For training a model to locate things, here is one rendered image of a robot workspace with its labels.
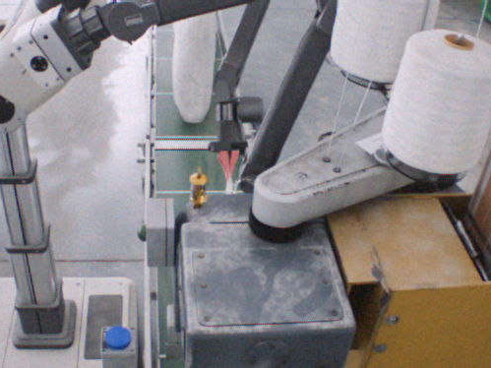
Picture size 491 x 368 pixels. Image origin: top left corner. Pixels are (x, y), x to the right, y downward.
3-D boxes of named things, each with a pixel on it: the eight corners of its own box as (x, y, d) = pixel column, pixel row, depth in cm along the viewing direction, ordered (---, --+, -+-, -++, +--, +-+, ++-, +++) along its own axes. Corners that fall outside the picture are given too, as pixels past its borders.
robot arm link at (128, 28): (333, -55, 115) (339, -54, 106) (346, 13, 120) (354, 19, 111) (111, 0, 120) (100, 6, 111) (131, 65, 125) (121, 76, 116)
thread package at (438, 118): (366, 120, 90) (389, 13, 80) (455, 122, 92) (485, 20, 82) (398, 181, 78) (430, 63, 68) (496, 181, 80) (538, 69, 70)
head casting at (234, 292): (172, 304, 119) (173, 181, 101) (296, 300, 122) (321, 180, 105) (179, 441, 95) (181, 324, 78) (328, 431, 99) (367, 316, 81)
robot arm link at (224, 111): (217, 104, 171) (214, 99, 165) (242, 102, 170) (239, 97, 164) (218, 129, 170) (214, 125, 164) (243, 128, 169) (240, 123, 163)
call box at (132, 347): (103, 342, 144) (101, 326, 141) (137, 341, 146) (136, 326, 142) (101, 369, 138) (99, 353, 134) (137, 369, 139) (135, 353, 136)
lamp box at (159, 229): (147, 237, 108) (146, 197, 103) (172, 237, 109) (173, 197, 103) (147, 268, 102) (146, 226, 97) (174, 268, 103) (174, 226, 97)
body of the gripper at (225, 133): (249, 148, 163) (247, 120, 164) (210, 148, 162) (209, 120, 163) (245, 152, 170) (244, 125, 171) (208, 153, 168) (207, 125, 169)
